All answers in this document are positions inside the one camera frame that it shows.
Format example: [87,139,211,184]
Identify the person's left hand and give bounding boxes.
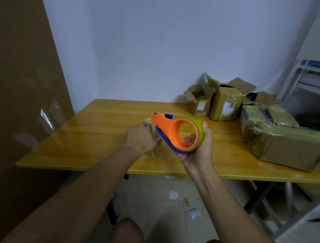
[124,121,163,156]

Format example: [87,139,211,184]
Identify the person's right hand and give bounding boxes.
[175,121,214,176]

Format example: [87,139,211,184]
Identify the small box with 031 label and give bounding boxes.
[138,117,162,163]

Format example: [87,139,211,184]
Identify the orange dispenser with yellow tape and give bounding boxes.
[150,112,205,155]

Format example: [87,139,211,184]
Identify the row of cardboard boxes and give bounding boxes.
[183,72,282,123]

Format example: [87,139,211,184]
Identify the taped box with blue stripe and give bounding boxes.
[240,104,273,144]

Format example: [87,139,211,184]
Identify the person's right forearm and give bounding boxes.
[189,165,275,243]

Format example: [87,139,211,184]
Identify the person's left forearm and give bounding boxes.
[0,145,141,243]

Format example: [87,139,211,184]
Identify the person's left leg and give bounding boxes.
[109,217,146,243]

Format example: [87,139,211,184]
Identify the large brown cardboard sheet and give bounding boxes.
[0,0,76,239]

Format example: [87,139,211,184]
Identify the white box blue stripe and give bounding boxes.
[297,59,320,88]

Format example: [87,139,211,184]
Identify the yellow wooden table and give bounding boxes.
[15,98,320,184]

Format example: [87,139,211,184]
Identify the silver foil packet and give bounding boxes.
[186,207,202,220]

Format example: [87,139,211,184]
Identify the black metal table leg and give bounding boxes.
[106,192,118,225]
[243,181,276,215]

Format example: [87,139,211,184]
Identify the black bag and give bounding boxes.
[294,112,320,131]

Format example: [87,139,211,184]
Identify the white metal shelf rack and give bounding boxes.
[276,7,320,121]

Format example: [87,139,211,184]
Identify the grey metal leg frame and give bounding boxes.
[250,181,320,238]

